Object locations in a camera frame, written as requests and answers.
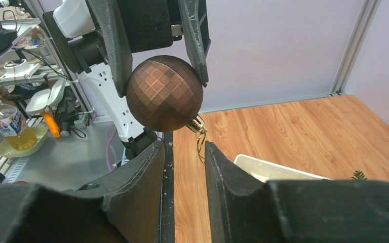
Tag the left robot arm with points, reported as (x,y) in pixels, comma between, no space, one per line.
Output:
(80,44)

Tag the small green christmas tree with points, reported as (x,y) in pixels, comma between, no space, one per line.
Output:
(358,175)

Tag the white ornament tray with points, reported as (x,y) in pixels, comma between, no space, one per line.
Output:
(264,170)

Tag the green bowl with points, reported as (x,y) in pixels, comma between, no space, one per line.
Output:
(24,146)

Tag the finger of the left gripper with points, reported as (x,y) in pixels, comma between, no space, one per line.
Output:
(107,17)
(195,28)

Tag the plastic bottle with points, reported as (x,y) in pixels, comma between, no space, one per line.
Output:
(12,123)

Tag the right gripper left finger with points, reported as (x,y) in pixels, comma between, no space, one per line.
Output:
(122,206)

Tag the dark brown ball ornament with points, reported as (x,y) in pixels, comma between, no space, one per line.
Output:
(164,93)

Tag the left aluminium frame post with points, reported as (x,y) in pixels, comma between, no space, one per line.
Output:
(366,16)

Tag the white slotted cable duct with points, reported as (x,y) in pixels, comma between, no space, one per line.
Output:
(15,169)

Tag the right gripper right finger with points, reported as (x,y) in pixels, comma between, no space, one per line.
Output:
(244,209)

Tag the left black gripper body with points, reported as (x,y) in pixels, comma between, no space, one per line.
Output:
(148,24)

